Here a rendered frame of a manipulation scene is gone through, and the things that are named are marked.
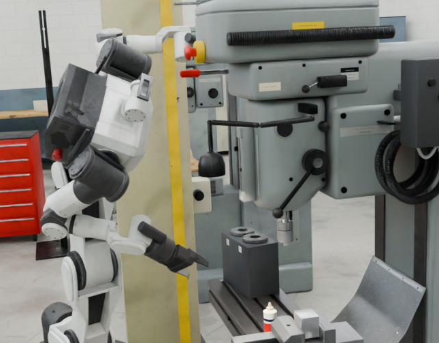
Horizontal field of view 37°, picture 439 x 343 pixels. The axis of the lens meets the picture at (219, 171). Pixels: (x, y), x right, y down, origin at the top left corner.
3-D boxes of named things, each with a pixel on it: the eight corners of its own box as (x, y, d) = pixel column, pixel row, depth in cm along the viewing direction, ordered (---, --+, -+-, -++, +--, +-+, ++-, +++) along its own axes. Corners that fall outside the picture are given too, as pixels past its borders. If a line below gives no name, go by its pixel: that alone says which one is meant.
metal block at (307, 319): (301, 339, 178) (301, 318, 176) (294, 330, 183) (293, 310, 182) (319, 337, 179) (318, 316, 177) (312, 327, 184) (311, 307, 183)
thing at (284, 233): (294, 238, 193) (293, 220, 192) (292, 243, 188) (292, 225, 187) (278, 237, 194) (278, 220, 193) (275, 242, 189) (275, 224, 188)
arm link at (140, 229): (146, 263, 214) (119, 247, 209) (152, 235, 221) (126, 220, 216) (169, 251, 208) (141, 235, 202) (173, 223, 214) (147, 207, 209)
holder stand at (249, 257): (249, 299, 226) (247, 243, 223) (222, 280, 246) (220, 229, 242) (280, 292, 231) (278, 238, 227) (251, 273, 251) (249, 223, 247)
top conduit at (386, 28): (230, 46, 160) (229, 31, 159) (225, 46, 163) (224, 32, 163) (395, 38, 170) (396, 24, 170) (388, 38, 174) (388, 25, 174)
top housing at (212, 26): (215, 64, 163) (212, -2, 160) (192, 62, 188) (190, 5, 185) (385, 54, 174) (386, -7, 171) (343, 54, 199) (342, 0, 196)
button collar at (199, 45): (198, 64, 172) (197, 40, 171) (193, 63, 178) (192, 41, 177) (205, 63, 173) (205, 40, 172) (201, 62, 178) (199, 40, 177)
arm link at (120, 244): (144, 257, 210) (103, 250, 209) (149, 234, 215) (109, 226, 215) (145, 247, 205) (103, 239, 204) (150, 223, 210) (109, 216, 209)
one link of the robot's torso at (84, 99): (22, 182, 206) (53, 128, 178) (47, 96, 223) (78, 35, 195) (110, 209, 216) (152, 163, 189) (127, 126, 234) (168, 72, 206)
